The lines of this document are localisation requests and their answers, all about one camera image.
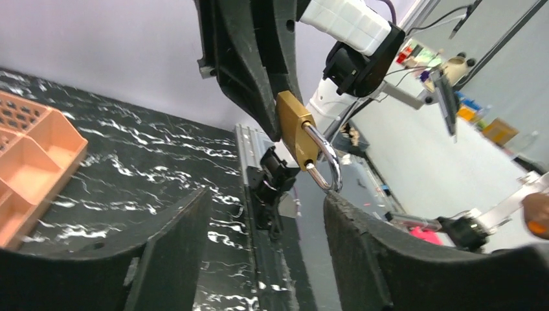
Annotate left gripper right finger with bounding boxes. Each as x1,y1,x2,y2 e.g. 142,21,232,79
324,191,548,310

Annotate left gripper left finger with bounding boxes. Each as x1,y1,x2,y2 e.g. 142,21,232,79
1,189,212,310

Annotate orange plastic file organizer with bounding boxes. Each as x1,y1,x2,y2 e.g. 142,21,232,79
1,92,88,249

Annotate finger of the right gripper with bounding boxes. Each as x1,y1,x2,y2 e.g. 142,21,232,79
252,0,302,100
212,1,282,142

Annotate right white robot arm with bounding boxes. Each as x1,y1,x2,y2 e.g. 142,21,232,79
195,1,405,240

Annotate person hand in background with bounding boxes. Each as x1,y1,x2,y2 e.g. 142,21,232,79
522,192,548,240

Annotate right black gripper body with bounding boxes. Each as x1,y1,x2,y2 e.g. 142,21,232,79
194,0,218,79

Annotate brass padlock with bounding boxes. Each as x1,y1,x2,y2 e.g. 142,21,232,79
276,91,342,192

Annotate beige panda mug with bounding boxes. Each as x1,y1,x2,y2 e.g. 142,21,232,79
442,52,476,86

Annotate monitor on arm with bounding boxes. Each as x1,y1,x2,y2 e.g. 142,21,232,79
379,66,460,141

